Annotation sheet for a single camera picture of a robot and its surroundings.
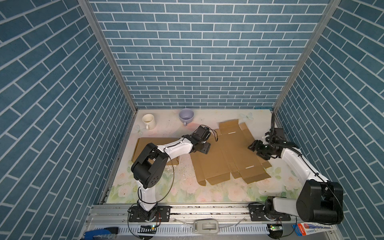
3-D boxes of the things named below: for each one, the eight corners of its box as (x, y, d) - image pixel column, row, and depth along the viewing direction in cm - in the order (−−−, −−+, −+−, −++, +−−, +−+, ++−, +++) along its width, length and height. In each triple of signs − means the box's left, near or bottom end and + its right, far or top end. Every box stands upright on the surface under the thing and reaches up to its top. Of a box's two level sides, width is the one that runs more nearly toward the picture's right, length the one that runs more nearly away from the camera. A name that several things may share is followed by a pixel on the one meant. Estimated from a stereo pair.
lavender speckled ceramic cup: (185, 128, 110) (184, 123, 106) (176, 117, 117) (175, 112, 113) (198, 121, 115) (198, 116, 110) (188, 111, 122) (188, 106, 117)
